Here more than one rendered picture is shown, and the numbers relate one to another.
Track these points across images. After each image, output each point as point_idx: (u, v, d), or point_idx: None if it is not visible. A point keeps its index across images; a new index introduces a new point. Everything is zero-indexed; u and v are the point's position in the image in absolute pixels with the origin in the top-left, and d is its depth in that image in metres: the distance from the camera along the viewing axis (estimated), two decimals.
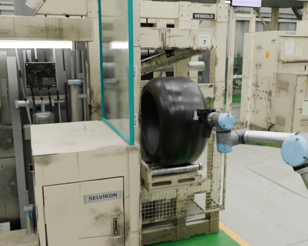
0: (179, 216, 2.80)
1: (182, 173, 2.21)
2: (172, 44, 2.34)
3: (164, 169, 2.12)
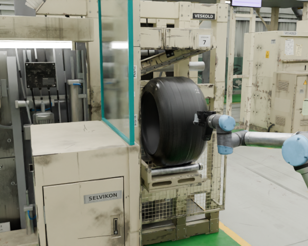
0: (179, 216, 2.80)
1: (182, 173, 2.21)
2: (172, 44, 2.34)
3: (163, 174, 2.14)
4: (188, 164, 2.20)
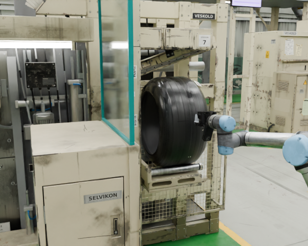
0: (179, 216, 2.80)
1: (182, 173, 2.21)
2: (172, 44, 2.34)
3: None
4: (190, 170, 2.19)
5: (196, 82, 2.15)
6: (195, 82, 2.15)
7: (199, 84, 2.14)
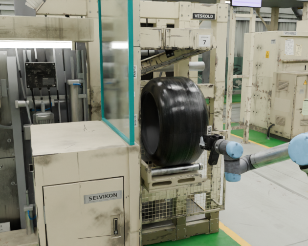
0: (179, 216, 2.80)
1: (182, 173, 2.21)
2: (172, 44, 2.34)
3: (164, 172, 2.12)
4: None
5: (209, 129, 2.04)
6: (208, 129, 2.03)
7: (210, 132, 2.05)
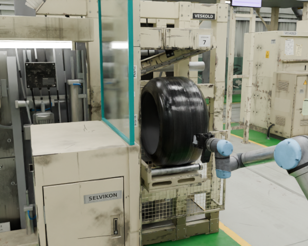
0: (179, 216, 2.80)
1: (182, 173, 2.21)
2: (172, 44, 2.34)
3: (164, 174, 2.13)
4: (188, 164, 2.21)
5: None
6: None
7: None
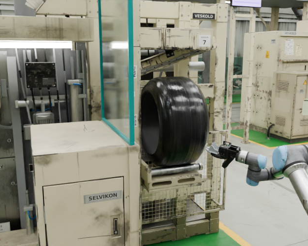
0: (179, 216, 2.80)
1: (182, 173, 2.21)
2: (172, 44, 2.34)
3: (164, 174, 2.13)
4: (188, 164, 2.21)
5: (205, 146, 2.09)
6: (205, 147, 2.09)
7: (205, 148, 2.12)
